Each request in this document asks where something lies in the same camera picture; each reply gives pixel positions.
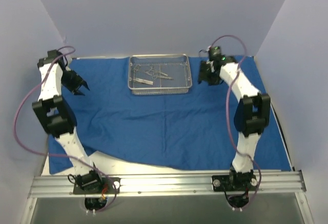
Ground wire mesh instrument tray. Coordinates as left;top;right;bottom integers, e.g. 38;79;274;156
128;54;193;95

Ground blue surgical wrap cloth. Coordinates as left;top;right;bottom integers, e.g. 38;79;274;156
48;54;292;175

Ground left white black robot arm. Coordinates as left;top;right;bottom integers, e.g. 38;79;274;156
32;58;104;193

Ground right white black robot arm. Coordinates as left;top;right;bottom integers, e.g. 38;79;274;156
198;56;271;190

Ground steel scissors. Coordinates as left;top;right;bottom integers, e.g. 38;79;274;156
152;73;174;80

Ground steel forceps middle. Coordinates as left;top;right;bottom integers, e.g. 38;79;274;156
146;65;168;76

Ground steel forceps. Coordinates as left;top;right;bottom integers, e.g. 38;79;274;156
146;65;168;76
133;65;152;76

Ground steel forceps left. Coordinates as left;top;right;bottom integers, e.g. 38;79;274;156
133;65;152;76

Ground steel tweezers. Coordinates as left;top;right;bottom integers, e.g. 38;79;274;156
132;78;154;85

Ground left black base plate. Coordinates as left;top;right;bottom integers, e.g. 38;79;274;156
73;175;120;195

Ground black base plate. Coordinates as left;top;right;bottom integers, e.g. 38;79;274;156
212;173;258;192
73;175;120;195

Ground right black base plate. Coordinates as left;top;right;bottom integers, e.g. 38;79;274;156
212;173;258;192

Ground aluminium front rail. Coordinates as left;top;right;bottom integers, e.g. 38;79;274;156
29;170;306;198

